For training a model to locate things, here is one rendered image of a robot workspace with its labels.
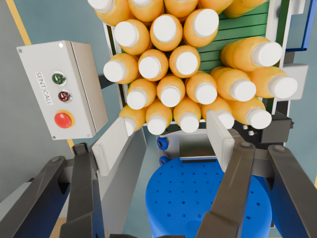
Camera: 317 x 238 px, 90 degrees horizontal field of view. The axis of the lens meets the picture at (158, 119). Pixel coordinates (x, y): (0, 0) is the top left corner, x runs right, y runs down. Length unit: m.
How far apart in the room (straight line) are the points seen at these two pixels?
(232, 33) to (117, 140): 0.44
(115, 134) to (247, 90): 0.26
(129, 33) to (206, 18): 0.13
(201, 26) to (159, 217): 0.37
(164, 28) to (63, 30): 1.42
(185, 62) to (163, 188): 0.30
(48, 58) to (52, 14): 1.36
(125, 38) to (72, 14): 1.33
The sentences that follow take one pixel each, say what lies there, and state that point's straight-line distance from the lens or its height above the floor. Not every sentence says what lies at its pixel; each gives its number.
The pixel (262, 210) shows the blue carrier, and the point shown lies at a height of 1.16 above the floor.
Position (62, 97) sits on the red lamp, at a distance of 0.37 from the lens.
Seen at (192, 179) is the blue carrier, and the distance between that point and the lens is 0.46.
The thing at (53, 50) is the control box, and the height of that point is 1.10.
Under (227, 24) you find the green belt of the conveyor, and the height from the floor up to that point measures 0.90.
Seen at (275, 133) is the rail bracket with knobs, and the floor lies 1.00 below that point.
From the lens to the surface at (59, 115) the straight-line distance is 0.39.
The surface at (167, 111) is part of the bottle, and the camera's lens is 0.37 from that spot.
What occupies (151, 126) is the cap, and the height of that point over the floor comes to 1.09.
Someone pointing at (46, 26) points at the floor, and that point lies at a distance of 1.76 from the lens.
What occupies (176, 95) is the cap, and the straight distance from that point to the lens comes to 0.32.
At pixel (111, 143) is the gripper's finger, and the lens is 0.16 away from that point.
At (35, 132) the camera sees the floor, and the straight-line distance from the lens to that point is 2.17.
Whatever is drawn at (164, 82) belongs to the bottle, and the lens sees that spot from 0.35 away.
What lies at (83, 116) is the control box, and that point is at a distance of 0.37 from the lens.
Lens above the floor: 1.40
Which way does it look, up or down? 67 degrees down
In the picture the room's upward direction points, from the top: 167 degrees counter-clockwise
